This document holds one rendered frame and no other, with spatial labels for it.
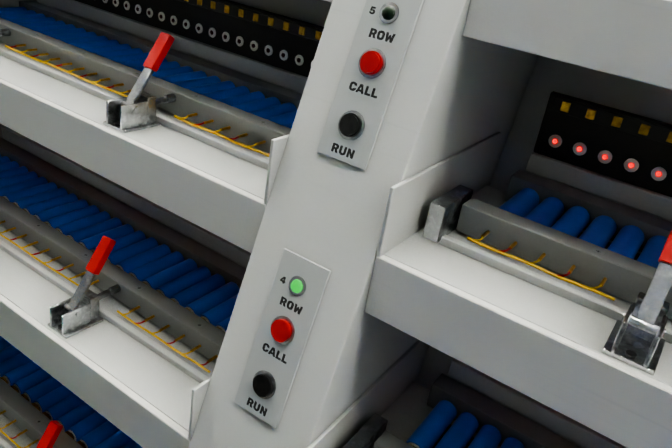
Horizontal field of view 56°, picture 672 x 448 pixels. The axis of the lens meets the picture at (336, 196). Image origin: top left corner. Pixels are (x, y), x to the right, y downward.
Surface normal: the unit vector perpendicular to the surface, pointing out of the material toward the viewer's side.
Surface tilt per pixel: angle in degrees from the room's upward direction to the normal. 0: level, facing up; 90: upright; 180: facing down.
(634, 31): 108
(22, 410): 18
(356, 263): 90
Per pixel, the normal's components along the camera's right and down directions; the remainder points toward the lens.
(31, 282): 0.15, -0.90
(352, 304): -0.48, -0.03
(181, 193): -0.56, 0.26
